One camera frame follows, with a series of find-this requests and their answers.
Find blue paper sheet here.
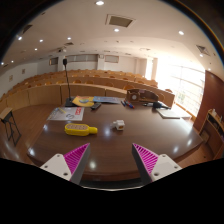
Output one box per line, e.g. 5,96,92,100
93,95,123,105

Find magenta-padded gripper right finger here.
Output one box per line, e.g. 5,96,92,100
131,142,183,185

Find rows of wooden hall seats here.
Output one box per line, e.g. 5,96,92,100
0,68,176,114

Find wooden shelf unit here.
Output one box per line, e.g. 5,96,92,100
199,108,224,157

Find large square ceiling vent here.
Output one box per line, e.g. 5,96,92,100
105,13,136,29

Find white notebook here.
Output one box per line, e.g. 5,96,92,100
156,108,182,120

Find white charger with red switch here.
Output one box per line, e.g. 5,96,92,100
110,119,126,131

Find red marker pen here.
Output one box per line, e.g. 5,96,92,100
123,99,135,110

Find small side desk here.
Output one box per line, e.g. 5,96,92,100
0,107,23,147

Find grey magazine with red label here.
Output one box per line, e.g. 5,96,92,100
47,106,85,122

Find round ceiling lights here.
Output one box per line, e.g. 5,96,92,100
0,0,186,68

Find black remote control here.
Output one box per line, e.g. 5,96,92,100
90,102,102,111

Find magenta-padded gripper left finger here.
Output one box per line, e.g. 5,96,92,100
39,142,92,185

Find black gooseneck table microphone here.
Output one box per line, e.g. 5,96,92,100
62,58,78,108

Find small square ceiling vent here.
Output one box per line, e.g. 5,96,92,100
195,44,212,57

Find black desk device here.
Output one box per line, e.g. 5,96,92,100
151,100,171,110

